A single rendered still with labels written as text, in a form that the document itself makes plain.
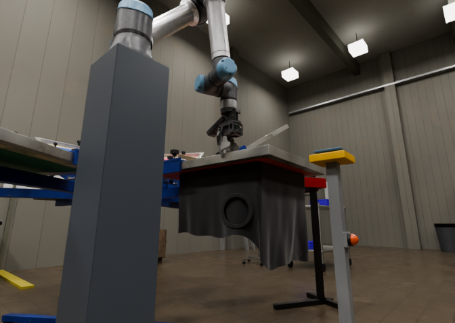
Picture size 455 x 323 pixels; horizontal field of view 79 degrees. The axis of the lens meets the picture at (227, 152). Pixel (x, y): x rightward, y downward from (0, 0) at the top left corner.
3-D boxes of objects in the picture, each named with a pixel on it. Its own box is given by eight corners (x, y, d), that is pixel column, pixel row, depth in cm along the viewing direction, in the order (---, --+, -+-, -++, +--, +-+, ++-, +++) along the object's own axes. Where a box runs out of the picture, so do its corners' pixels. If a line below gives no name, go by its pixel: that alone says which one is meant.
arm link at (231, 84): (215, 80, 128) (231, 85, 132) (215, 103, 125) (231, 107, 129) (223, 73, 121) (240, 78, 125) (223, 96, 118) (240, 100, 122)
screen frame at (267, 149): (326, 175, 147) (325, 167, 148) (269, 154, 103) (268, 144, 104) (214, 186, 195) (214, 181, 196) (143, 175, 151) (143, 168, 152)
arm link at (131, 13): (116, 23, 85) (120, -14, 89) (110, 46, 97) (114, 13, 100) (156, 35, 91) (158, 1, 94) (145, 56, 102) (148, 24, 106)
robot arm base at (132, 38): (120, 46, 81) (123, 17, 83) (97, 65, 90) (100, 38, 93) (163, 67, 91) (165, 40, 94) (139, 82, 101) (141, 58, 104)
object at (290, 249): (311, 261, 137) (305, 175, 147) (262, 274, 103) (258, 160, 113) (305, 261, 138) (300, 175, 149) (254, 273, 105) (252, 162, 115)
